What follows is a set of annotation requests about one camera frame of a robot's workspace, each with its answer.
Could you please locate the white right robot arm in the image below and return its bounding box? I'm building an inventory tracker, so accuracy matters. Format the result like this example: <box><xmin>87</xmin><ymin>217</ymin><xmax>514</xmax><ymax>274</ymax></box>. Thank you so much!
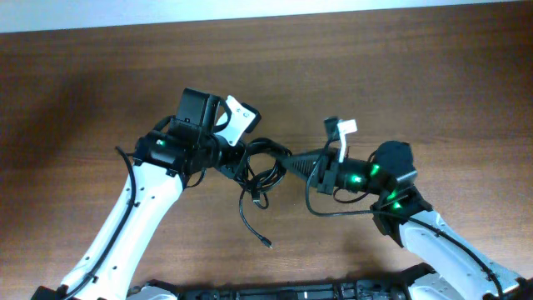
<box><xmin>281</xmin><ymin>141</ymin><xmax>532</xmax><ymax>299</ymax></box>

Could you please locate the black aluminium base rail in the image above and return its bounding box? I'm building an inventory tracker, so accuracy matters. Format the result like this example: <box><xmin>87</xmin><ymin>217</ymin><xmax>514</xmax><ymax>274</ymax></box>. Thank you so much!
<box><xmin>127</xmin><ymin>263</ymin><xmax>435</xmax><ymax>300</ymax></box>

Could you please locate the thick black HDMI cable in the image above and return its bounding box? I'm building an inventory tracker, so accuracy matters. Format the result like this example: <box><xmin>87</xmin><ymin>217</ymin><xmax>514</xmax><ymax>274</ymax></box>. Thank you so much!
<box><xmin>232</xmin><ymin>137</ymin><xmax>293</xmax><ymax>209</ymax></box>

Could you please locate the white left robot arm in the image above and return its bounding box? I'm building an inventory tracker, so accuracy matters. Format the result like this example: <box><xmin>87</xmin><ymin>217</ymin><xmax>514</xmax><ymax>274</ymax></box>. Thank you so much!
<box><xmin>32</xmin><ymin>128</ymin><xmax>244</xmax><ymax>300</ymax></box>

